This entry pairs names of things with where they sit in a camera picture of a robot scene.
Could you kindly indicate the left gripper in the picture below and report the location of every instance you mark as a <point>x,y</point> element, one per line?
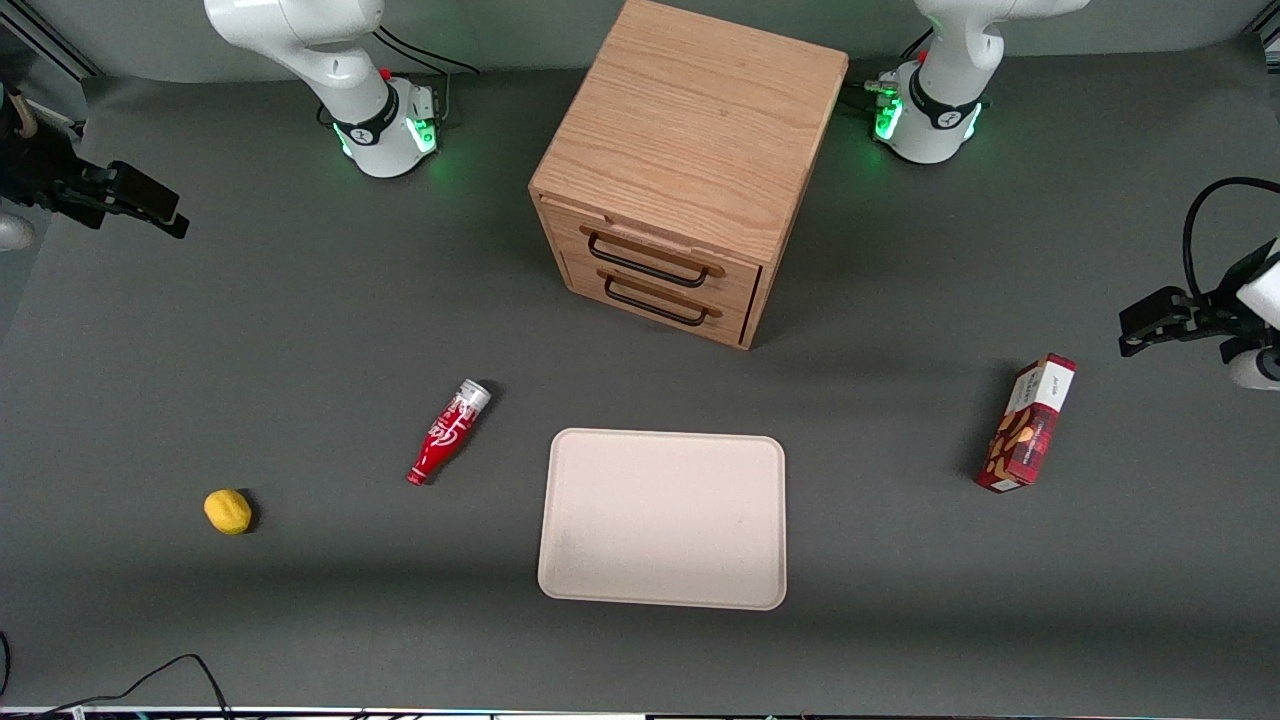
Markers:
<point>1221,301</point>

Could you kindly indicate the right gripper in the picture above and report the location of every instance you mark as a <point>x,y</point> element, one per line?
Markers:
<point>32,170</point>

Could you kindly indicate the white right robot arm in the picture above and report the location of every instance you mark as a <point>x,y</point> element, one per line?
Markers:
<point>330,60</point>

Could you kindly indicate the wooden drawer cabinet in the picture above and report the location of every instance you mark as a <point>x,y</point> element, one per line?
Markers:
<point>700,110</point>

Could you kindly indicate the red cookie box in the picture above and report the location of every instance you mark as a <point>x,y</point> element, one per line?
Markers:
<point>1028,425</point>

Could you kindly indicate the yellow lemon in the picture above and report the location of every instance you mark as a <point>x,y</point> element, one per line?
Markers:
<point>228,511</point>

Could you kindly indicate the red cola bottle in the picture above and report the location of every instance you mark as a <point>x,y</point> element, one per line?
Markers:
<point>447,432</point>

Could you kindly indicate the beige plastic tray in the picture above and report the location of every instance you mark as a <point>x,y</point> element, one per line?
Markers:
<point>663,518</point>

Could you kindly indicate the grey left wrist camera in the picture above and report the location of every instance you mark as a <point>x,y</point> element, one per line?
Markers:
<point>1258,368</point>

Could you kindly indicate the aluminium frame rail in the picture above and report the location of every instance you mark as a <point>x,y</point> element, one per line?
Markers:
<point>45,40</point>

